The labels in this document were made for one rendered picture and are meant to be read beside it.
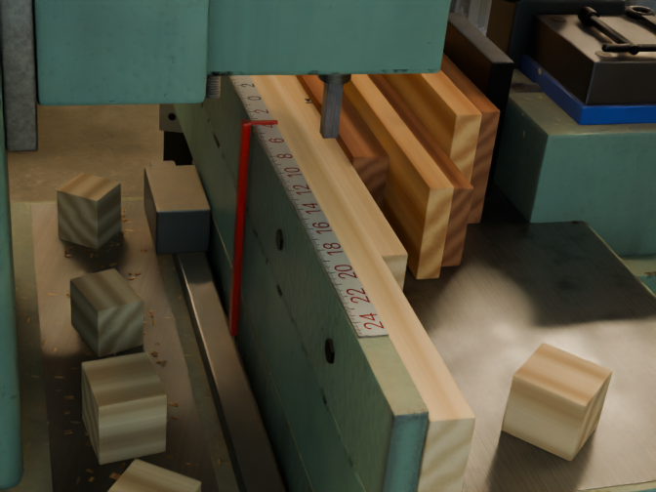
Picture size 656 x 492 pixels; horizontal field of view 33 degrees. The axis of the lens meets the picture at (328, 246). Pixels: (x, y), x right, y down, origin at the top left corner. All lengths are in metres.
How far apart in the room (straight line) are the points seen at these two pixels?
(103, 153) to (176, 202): 2.04
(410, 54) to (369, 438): 0.23
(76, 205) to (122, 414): 0.24
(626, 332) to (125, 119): 2.48
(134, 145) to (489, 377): 2.35
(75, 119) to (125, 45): 2.47
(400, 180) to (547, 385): 0.18
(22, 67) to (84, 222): 0.30
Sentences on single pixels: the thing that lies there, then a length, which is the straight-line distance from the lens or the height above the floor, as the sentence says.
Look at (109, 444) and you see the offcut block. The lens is 0.62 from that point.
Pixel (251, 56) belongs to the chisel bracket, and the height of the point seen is 1.01.
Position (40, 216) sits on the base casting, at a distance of 0.86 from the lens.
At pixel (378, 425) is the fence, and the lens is 0.44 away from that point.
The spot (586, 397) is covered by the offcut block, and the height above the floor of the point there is 0.93.
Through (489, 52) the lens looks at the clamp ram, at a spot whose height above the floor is 1.00.
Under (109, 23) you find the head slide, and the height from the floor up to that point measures 1.04.
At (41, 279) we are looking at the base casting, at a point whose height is 0.80.
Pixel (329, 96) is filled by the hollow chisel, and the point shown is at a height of 0.98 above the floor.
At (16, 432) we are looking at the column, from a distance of 0.59.
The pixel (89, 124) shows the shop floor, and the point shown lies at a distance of 2.96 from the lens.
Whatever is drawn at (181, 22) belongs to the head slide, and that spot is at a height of 1.04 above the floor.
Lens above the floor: 1.21
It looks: 30 degrees down
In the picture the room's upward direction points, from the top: 6 degrees clockwise
